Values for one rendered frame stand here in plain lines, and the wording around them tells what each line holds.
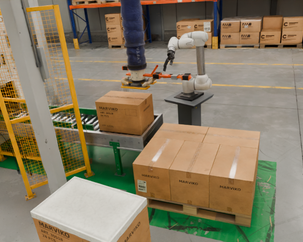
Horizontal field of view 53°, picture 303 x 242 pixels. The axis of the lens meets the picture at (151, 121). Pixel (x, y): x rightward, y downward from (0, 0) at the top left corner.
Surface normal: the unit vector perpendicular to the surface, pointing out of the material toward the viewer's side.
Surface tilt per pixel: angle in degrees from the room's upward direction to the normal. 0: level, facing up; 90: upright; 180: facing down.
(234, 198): 90
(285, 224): 0
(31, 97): 90
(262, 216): 0
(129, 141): 90
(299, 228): 0
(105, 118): 90
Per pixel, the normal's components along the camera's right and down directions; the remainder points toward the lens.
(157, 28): -0.36, 0.42
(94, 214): -0.08, -0.90
